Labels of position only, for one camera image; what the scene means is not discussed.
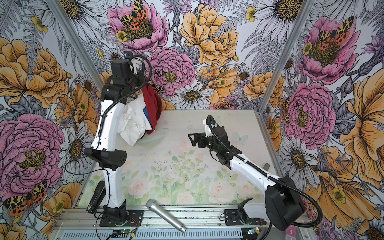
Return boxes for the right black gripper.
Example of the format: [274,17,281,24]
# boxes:
[188,133,221,153]

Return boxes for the red cloth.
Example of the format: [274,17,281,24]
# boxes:
[142,84,162,135]

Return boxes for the white cloth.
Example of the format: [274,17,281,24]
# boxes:
[117,95,152,147]

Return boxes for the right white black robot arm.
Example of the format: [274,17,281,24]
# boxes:
[188,126,305,231]

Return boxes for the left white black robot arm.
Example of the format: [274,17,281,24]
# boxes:
[85,59,145,227]

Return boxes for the silver microphone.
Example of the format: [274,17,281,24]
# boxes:
[146,199,187,233]

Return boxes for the green circuit board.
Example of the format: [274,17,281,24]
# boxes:
[110,229,133,238]

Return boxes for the pink plastic tag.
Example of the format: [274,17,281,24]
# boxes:
[285,226,297,240]

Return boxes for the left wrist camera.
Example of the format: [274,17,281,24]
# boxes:
[124,51,133,61]

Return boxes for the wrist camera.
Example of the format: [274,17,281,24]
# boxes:
[203,118,212,136]
[124,51,133,61]

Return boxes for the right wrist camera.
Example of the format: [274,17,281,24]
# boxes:
[203,118,212,136]

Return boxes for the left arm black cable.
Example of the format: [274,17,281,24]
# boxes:
[96,54,153,142]

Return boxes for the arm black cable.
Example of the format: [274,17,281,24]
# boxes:
[205,114,324,228]
[96,54,153,142]

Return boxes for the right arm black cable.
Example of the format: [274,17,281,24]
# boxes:
[205,114,324,228]

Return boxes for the aluminium rail frame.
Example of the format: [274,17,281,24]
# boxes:
[53,205,313,232]

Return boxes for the left aluminium corner post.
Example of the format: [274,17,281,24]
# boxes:
[46,1,106,91]

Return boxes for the aluminium corner post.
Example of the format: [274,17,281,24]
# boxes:
[46,1,106,91]
[257,0,316,114]

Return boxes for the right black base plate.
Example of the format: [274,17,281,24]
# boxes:
[224,209,267,226]

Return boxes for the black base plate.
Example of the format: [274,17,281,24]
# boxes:
[224,209,267,226]
[99,210,144,227]

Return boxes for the white slotted cable duct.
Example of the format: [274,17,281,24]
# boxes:
[58,228,243,240]

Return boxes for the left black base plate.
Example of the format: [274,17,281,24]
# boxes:
[99,210,144,227]

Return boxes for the right aluminium corner post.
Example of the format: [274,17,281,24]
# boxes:
[257,0,316,114]

